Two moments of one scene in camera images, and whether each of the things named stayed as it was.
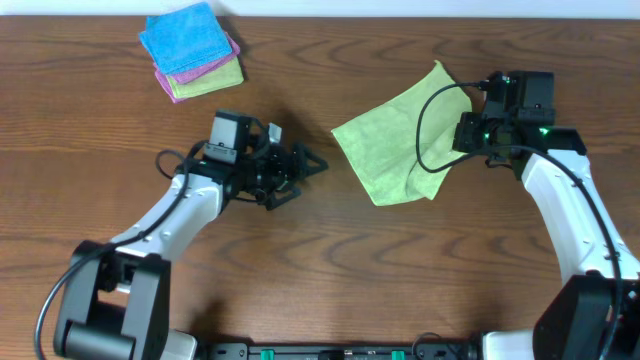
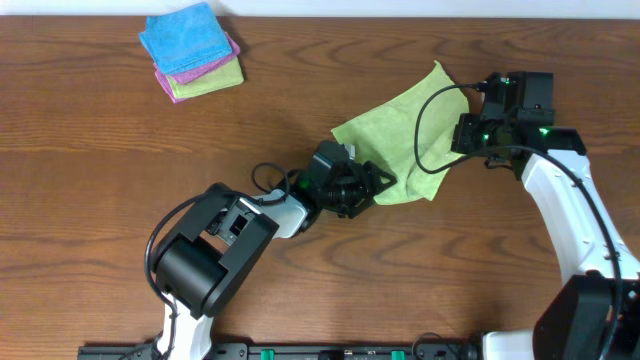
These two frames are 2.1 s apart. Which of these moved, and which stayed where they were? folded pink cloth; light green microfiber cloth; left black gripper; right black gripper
Moved: left black gripper
Stayed: folded pink cloth; light green microfiber cloth; right black gripper
